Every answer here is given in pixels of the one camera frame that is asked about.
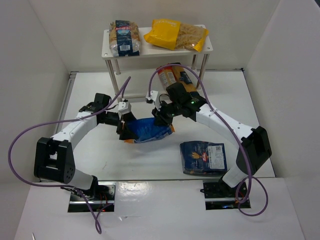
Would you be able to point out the dark blue pasta box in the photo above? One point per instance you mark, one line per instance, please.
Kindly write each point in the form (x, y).
(203, 158)

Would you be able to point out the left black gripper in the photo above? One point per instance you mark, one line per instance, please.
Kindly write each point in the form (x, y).
(120, 126)

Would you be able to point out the red spaghetti pack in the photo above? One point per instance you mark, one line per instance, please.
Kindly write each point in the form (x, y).
(166, 76)

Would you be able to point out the yellow blue spaghetti pack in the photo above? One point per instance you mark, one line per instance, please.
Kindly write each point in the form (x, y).
(182, 77)

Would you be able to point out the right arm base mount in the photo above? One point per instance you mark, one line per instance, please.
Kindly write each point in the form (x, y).
(219, 196)

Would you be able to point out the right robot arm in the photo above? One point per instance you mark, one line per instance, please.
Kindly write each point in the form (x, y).
(253, 144)

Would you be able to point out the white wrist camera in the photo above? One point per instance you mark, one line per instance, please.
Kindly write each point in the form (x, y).
(124, 107)
(153, 98)

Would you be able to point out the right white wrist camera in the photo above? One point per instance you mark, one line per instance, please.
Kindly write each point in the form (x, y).
(153, 98)

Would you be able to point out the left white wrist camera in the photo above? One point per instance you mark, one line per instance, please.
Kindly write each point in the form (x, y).
(124, 107)

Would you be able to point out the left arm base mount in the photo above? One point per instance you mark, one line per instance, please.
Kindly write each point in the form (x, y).
(103, 201)

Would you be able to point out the yellow fusilli pasta bag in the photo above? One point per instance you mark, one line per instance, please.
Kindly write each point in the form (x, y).
(176, 35)

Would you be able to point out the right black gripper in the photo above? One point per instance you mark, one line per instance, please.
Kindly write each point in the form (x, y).
(160, 115)

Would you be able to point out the blue clear pasta bag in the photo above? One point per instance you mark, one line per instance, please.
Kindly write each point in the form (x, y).
(124, 38)

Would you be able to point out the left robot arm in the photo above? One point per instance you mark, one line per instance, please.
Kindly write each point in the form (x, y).
(54, 157)

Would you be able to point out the orange blue orecchiette bag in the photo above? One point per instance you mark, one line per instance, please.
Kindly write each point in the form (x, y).
(147, 131)

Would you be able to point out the white two-tier shelf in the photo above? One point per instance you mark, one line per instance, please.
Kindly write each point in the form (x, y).
(141, 67)

